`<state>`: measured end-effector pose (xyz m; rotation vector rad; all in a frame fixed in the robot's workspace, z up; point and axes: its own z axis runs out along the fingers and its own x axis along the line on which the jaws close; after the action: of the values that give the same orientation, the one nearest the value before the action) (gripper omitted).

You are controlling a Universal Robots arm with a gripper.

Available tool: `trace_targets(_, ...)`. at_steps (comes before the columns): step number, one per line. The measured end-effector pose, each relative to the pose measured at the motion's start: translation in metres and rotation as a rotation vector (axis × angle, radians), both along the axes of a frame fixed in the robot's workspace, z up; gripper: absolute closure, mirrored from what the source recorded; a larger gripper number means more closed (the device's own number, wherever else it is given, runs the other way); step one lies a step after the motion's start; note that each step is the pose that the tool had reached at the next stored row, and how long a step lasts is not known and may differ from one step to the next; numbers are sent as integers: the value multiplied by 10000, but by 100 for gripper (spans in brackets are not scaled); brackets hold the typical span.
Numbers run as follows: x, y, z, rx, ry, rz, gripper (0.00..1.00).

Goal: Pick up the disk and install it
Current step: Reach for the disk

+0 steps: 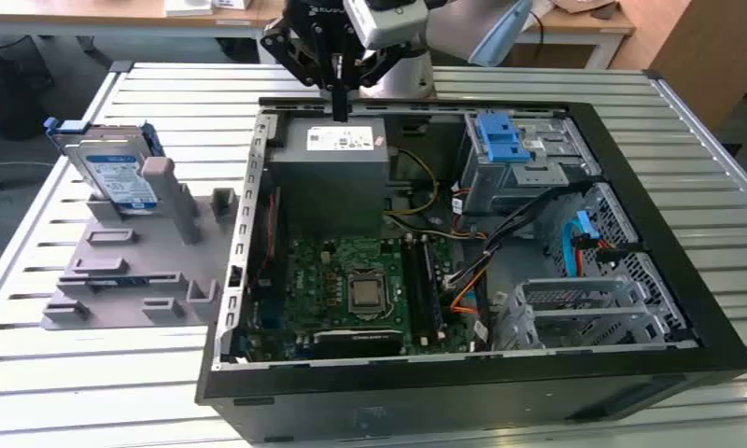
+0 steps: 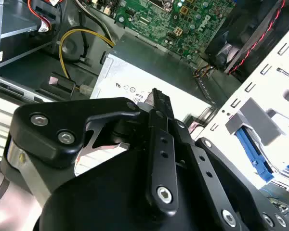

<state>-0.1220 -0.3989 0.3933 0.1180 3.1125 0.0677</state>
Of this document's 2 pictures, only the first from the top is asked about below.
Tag silver CPU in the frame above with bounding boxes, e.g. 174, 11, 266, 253
350, 278, 387, 313

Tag yellow and black wires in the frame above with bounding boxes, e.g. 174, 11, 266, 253
383, 147, 441, 218

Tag wooden desk white frame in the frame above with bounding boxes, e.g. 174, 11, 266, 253
0, 0, 637, 71

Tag green motherboard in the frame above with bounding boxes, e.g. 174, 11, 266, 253
248, 235, 475, 360

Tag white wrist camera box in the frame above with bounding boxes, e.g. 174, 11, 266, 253
342, 0, 433, 49

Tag RAM stick with blue label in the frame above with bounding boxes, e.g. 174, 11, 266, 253
59, 275, 179, 288

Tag brown cardboard piece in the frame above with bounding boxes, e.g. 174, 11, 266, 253
552, 0, 618, 21

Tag black graphics card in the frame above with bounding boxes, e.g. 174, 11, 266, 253
310, 328, 407, 359

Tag grey plastic parts rack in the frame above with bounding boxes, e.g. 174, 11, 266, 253
40, 157, 242, 331

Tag orange wire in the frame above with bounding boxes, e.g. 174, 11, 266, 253
451, 279, 494, 323

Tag hard disk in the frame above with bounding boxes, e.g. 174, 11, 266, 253
43, 118, 164, 217

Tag grey power supply unit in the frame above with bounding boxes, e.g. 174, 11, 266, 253
267, 116, 393, 239

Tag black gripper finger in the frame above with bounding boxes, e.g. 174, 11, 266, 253
342, 39, 414, 124
259, 18, 346, 124

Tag blue plastic drive latch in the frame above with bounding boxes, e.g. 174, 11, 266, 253
475, 113, 533, 163

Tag blue flat data wire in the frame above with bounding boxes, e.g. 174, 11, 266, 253
561, 210, 601, 281

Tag metal optical drive cage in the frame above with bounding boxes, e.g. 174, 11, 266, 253
458, 111, 604, 218

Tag black open PC case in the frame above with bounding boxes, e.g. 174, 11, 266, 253
194, 95, 747, 443

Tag black RAM slot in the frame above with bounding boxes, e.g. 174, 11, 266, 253
407, 237, 431, 344

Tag black cable bundle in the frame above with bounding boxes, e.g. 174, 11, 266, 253
451, 181, 604, 284

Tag metal disk bay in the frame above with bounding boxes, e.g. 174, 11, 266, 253
495, 275, 686, 352

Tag coloured power wire black plug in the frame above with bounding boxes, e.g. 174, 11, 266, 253
572, 235, 641, 262

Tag large white box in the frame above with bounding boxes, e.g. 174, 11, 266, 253
164, 0, 215, 18

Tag wooden cabinet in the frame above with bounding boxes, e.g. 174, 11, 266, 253
609, 0, 747, 134

